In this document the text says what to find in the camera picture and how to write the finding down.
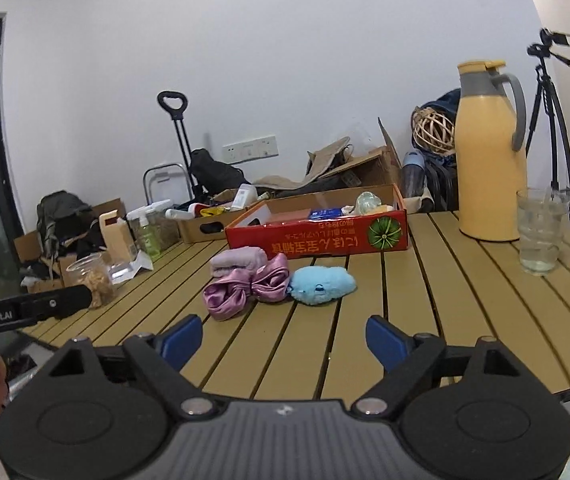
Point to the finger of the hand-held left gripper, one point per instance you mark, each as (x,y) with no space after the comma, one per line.
(55,302)

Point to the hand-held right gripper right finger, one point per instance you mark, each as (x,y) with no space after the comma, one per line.
(387,342)

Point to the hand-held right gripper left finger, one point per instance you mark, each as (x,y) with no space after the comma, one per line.
(182,342)

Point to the purple satin scrunchie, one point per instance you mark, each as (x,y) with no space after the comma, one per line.
(225,296)

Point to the blue plush toy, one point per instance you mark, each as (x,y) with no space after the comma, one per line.
(320,285)

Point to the lavender towel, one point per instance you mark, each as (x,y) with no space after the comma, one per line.
(237,260)

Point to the red cardboard box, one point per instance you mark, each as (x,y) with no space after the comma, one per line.
(315,242)

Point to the green iridescent bath sponge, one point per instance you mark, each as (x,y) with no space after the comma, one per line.
(367,202)

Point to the blue tissue packet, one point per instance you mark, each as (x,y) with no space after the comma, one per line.
(326,214)

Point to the clear plastic snack jar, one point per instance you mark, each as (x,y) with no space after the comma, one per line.
(95,285)

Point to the black jacket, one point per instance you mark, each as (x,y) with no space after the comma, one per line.
(85,245)

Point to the black backpack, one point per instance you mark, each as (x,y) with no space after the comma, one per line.
(62,215)

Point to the white plastic wrapper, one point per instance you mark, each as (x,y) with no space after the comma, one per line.
(135,266)

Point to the beige carton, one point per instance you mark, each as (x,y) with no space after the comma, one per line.
(117,240)

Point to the green spray bottle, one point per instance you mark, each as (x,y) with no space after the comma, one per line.
(149,240)

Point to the small cardboard box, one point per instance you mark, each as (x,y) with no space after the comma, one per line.
(192,232)

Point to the white bottle with red cap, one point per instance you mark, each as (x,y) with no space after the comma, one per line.
(180,214)

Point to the yellow packet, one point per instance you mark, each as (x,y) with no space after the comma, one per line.
(215,211)

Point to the white tube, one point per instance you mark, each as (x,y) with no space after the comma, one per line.
(242,197)

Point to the black trolley bag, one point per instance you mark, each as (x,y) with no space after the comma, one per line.
(215,172)

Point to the dark blue cloth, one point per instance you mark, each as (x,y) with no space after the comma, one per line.
(440,177)

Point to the white step stool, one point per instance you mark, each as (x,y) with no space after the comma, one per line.
(165,167)

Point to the large brown cardboard box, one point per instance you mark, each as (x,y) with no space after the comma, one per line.
(365,167)

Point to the blue black bottle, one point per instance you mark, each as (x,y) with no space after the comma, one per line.
(412,165)

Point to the clear drinking glass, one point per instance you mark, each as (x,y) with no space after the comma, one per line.
(540,242)

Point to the yellow thermos jug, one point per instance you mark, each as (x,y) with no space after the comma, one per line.
(485,160)

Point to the wicker ball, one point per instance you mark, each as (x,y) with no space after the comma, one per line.
(432,130)

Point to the black tripod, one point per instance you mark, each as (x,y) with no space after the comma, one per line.
(555,110)

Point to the phone on tripod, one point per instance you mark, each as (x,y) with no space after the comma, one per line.
(565,39)

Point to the white wall outlet strip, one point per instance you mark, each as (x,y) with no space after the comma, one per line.
(250,149)

